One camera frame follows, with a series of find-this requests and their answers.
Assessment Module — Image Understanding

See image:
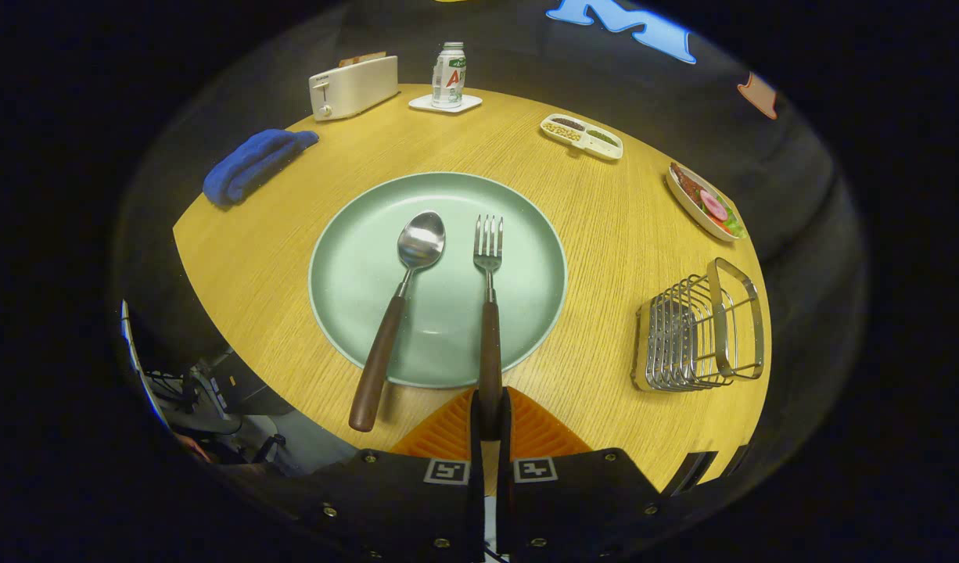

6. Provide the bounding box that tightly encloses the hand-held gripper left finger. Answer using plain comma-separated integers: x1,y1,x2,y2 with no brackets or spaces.
288,387,487,563

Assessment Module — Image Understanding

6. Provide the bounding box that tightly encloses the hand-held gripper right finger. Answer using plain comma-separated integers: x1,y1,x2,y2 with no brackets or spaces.
497,387,684,563

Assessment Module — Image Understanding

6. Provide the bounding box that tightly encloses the fork with brown handle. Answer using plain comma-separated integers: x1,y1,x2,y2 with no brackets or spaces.
472,215,505,439

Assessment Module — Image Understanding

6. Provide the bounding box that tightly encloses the spoon with brown handle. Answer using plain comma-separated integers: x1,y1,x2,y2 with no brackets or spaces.
348,211,447,433

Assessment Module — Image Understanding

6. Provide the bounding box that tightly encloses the pale green round plate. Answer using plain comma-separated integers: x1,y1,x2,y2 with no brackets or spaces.
308,172,568,389

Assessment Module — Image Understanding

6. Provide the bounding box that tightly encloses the black equipment box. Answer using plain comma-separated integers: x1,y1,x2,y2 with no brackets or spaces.
206,348,296,417

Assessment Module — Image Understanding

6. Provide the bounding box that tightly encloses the white oval plate of food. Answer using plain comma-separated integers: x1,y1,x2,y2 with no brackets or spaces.
666,162,748,242

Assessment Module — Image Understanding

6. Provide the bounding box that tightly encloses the white divided dish of beans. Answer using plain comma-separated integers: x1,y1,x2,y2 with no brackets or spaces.
539,113,624,162

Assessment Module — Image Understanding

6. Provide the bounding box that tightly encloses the white square coaster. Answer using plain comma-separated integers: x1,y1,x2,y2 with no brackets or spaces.
408,94,483,115

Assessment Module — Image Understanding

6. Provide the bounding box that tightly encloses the computer monitor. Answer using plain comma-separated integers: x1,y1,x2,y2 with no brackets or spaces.
120,299,171,429

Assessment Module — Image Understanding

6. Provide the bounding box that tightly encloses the black backdrop cloth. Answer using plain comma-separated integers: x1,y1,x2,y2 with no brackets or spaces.
108,0,867,486

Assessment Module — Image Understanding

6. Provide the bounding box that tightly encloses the small white drink bottle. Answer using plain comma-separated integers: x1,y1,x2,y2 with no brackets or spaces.
432,42,467,109

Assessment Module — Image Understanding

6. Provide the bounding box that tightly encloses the blue folded cloth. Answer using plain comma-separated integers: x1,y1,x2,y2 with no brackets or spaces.
203,129,321,208

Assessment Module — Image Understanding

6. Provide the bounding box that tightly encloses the white toaster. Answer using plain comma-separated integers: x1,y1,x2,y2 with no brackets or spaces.
308,55,400,122

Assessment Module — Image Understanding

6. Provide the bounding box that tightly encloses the metal wire basket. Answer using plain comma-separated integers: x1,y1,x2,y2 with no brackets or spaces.
632,257,766,393

